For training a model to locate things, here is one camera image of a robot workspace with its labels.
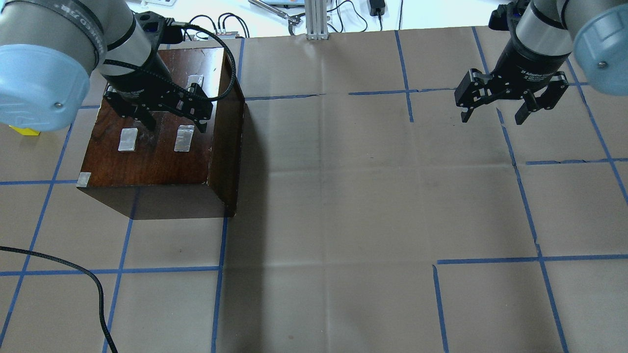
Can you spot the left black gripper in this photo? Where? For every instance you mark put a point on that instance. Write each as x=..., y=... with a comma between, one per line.
x=140, y=77

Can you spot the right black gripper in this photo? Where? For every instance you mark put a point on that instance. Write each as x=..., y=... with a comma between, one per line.
x=521, y=66

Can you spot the yellow block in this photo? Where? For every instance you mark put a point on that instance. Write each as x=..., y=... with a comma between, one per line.
x=25, y=131

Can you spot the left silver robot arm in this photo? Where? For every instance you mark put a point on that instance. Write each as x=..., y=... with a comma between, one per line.
x=50, y=48

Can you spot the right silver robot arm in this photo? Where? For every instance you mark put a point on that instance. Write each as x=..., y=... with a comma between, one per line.
x=543, y=33

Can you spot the dark wooden drawer cabinet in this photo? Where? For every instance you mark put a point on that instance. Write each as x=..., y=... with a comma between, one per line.
x=171, y=172

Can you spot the black power adapter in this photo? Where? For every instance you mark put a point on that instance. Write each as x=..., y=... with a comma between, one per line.
x=377, y=8

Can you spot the metal tool on desk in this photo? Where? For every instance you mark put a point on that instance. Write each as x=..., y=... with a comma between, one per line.
x=290, y=19

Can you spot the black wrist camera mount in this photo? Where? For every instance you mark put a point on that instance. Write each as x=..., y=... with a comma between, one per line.
x=159, y=29

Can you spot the aluminium frame post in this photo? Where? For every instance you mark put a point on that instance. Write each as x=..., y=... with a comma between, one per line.
x=316, y=19

